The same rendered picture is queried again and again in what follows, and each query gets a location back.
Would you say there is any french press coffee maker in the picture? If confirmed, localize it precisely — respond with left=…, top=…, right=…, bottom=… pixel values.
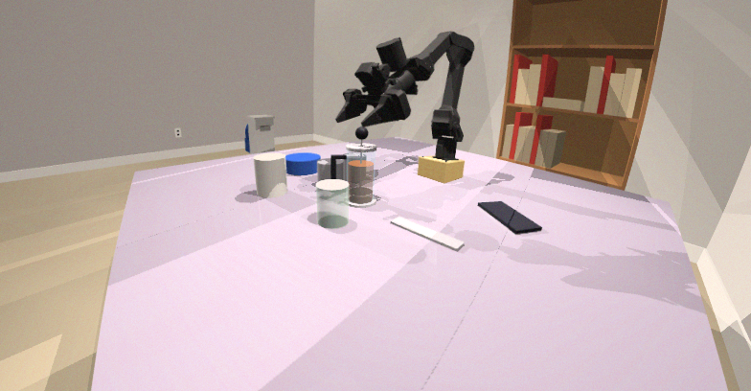
left=330, top=127, right=376, bottom=208

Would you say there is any white flat bar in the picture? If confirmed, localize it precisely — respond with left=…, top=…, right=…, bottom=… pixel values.
left=391, top=217, right=464, bottom=251

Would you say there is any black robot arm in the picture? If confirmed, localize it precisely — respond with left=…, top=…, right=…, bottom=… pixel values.
left=354, top=31, right=474, bottom=161

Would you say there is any blue short cylinder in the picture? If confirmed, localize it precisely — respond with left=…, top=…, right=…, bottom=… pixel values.
left=285, top=152, right=321, bottom=175

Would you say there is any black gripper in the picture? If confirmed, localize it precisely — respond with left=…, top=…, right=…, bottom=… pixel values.
left=335, top=77, right=411, bottom=127

